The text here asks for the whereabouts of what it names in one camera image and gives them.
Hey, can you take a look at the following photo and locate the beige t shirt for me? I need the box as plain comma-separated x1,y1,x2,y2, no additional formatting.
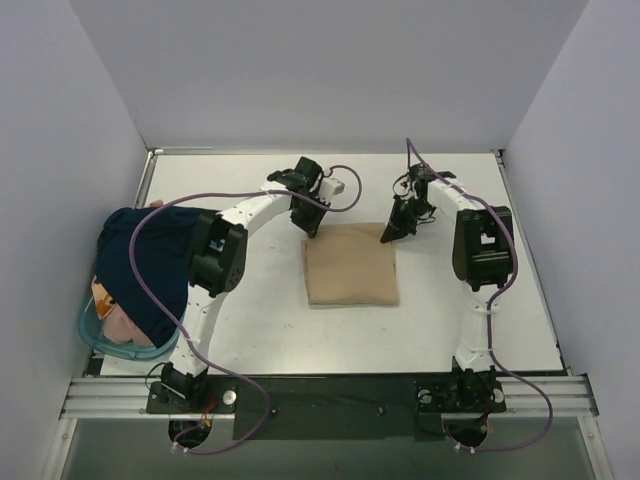
301,222,400,307

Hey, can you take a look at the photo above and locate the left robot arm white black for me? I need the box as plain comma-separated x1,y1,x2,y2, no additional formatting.
161,157,344,412

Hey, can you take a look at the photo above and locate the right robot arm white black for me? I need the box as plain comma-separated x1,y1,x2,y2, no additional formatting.
380,164,518,409

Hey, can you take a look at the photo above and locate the navy blue t shirt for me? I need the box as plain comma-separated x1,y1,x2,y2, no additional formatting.
94,204,211,349

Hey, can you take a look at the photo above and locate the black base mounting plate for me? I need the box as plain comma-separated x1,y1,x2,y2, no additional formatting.
146,372,506,441

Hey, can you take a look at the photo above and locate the pink patterned t shirt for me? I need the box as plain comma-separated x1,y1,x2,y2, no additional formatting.
89,198,166,347

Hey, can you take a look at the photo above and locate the teal plastic basket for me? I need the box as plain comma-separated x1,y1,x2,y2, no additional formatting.
77,295,180,361

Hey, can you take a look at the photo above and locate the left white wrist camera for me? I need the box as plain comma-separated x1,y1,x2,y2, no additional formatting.
317,176,345,204

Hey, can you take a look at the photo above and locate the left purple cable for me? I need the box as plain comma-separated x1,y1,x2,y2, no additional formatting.
128,164,364,456

